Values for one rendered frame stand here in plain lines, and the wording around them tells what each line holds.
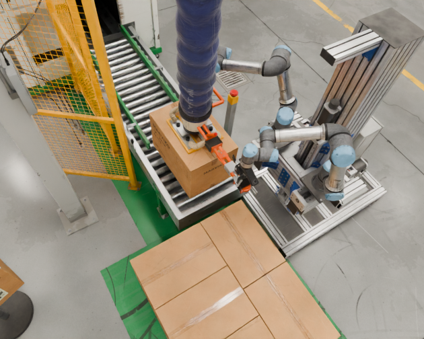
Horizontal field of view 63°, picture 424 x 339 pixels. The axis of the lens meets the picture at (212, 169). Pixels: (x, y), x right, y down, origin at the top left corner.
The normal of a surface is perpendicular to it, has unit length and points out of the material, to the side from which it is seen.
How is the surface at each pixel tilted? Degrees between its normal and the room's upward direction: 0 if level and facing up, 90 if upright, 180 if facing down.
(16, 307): 0
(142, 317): 0
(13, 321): 0
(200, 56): 72
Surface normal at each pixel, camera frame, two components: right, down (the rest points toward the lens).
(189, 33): -0.30, 0.69
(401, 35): 0.07, -0.53
